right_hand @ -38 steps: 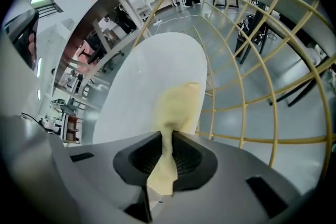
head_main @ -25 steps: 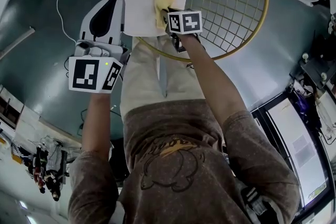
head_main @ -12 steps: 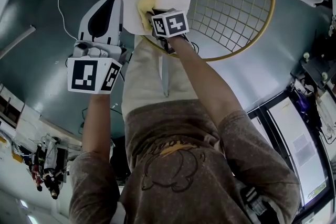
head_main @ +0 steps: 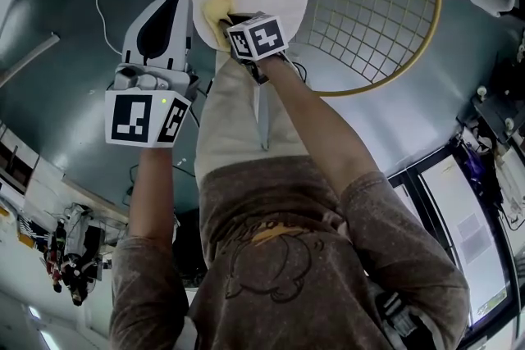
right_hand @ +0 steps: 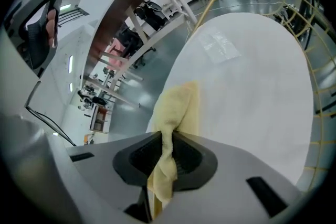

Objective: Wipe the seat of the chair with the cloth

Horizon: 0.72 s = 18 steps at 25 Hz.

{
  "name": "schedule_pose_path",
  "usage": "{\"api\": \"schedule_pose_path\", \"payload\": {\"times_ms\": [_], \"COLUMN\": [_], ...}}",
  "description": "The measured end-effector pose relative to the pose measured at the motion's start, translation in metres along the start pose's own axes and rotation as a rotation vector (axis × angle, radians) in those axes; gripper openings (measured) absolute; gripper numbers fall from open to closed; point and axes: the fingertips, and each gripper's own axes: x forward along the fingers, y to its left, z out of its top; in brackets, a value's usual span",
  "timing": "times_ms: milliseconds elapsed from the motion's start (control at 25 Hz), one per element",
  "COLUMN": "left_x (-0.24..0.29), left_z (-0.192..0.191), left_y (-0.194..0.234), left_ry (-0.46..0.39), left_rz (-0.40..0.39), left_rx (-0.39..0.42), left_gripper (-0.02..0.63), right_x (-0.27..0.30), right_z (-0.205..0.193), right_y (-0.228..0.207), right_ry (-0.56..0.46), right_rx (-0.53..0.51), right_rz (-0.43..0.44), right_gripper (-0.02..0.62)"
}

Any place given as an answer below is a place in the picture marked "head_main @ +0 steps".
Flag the black wheeled cart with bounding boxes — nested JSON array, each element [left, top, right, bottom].
[[457, 57, 525, 161]]

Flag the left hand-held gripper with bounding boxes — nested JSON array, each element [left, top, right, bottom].
[[104, 0, 201, 148]]

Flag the yellow cloth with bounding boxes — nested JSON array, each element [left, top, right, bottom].
[[201, 0, 235, 53]]

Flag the person's beige trousers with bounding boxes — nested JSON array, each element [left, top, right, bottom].
[[194, 48, 313, 181]]

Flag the black framed glass door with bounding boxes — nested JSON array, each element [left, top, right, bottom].
[[387, 143, 518, 331]]

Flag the person's right forearm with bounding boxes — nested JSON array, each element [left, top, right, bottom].
[[262, 52, 389, 198]]

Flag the person's brown printed t-shirt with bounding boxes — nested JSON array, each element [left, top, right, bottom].
[[109, 157, 471, 350]]

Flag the wooden cabinet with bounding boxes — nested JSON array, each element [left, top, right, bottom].
[[0, 120, 42, 193]]

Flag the person's left forearm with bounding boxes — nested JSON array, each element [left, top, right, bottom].
[[127, 143, 176, 243]]

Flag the gold wire round table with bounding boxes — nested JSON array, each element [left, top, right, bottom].
[[194, 0, 443, 98]]

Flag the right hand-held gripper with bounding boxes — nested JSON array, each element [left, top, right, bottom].
[[217, 11, 290, 85]]

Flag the black white shoulder strap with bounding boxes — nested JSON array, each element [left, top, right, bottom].
[[368, 286, 431, 350]]

